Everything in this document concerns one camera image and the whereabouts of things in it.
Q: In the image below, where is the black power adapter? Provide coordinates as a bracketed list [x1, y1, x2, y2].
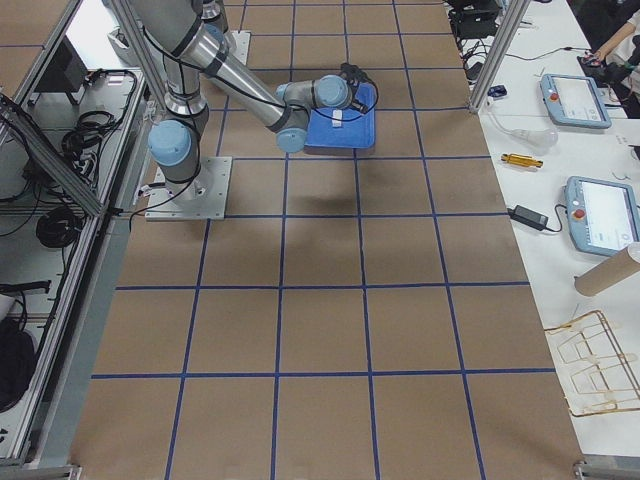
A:
[507, 205, 548, 231]

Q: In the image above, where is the white light bulb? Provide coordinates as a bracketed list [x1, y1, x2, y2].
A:
[484, 100, 559, 151]

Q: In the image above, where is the blue plastic tray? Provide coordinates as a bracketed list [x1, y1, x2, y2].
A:
[305, 83, 376, 151]

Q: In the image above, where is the gold wire rack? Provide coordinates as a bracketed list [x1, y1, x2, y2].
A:
[544, 310, 639, 418]

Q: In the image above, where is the teach pendant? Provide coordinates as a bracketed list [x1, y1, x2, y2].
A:
[539, 74, 612, 130]
[564, 176, 639, 256]

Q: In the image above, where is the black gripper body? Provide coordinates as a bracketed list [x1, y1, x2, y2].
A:
[339, 62, 370, 90]

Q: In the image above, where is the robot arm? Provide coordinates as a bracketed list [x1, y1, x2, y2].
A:
[132, 1, 371, 206]
[201, 0, 229, 33]

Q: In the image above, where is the teach pendant far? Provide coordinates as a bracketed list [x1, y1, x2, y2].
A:
[539, 74, 612, 130]

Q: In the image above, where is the teach pendant near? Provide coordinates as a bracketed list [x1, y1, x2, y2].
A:
[564, 176, 639, 256]

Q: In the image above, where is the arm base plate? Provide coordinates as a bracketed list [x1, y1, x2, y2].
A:
[224, 30, 251, 65]
[144, 156, 232, 221]

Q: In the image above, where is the cardboard tube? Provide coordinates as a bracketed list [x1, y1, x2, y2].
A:
[574, 242, 639, 297]

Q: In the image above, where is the aluminium frame post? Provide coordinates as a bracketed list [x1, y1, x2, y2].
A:
[469, 0, 530, 113]

